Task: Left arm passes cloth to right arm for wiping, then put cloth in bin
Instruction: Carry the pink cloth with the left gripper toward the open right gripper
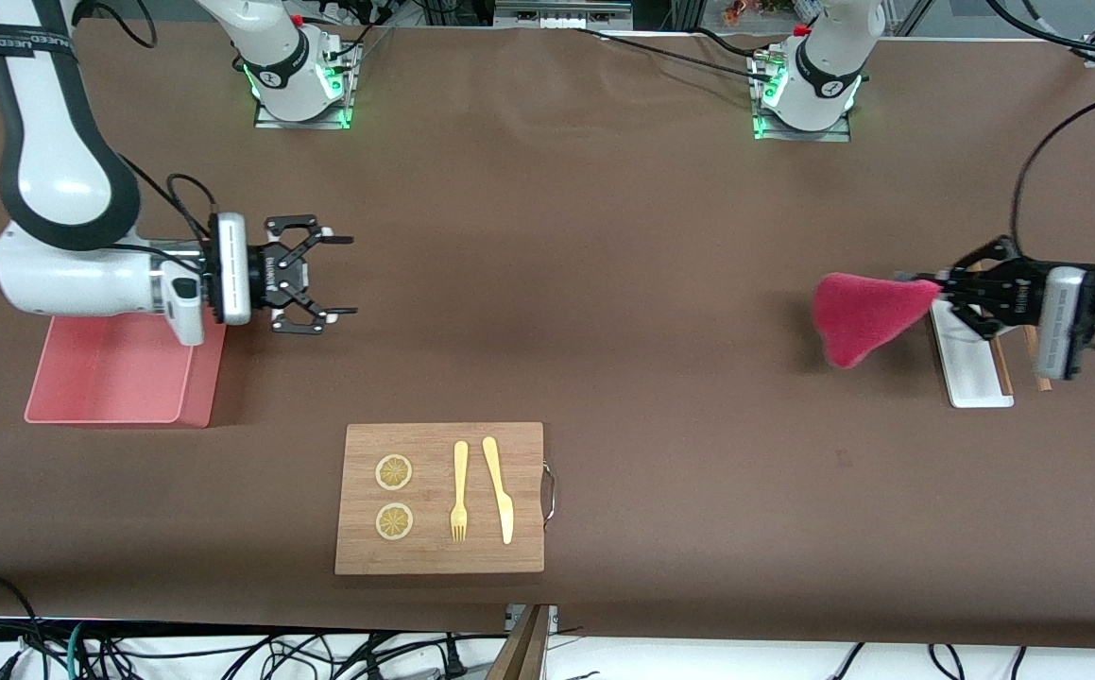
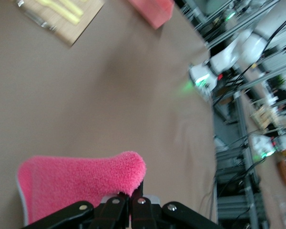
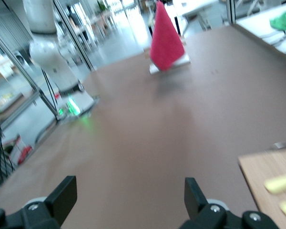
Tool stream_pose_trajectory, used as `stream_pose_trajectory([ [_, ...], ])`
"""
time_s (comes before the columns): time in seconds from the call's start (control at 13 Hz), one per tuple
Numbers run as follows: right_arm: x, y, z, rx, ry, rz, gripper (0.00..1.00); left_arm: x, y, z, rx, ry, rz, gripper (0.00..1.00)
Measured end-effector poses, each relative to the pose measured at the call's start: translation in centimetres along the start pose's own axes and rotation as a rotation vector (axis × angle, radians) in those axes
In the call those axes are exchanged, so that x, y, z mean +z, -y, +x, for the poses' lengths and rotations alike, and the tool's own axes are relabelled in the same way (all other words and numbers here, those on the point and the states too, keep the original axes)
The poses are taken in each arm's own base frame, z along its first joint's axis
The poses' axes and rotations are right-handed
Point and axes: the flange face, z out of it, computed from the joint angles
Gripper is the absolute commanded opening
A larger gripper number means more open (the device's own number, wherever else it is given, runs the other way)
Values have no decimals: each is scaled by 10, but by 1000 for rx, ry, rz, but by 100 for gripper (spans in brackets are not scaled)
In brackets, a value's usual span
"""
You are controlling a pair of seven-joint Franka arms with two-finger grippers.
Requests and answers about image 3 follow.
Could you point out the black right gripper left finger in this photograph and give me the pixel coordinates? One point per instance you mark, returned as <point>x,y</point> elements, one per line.
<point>62,195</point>

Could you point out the aluminium frame post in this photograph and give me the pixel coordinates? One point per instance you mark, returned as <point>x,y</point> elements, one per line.
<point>26,76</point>
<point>75,38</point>

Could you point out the red and white box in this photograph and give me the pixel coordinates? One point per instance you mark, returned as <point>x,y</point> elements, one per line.
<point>20,150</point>

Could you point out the green crumpled object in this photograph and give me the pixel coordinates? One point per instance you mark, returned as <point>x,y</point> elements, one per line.
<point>283,21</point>

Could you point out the white rectangular tray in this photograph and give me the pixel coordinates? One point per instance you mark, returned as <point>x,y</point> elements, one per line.
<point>181,61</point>

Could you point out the pink microfibre cloth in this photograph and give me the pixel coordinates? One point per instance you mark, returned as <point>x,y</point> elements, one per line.
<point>166,43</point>

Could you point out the white table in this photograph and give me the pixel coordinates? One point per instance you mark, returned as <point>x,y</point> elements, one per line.
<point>259,26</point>

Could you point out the yellow plastic knife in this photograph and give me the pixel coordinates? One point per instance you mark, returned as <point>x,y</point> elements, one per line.
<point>281,183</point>

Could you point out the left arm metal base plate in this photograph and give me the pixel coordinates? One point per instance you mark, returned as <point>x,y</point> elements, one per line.
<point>69,117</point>

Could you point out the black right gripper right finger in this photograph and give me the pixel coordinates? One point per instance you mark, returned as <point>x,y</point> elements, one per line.
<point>195,200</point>

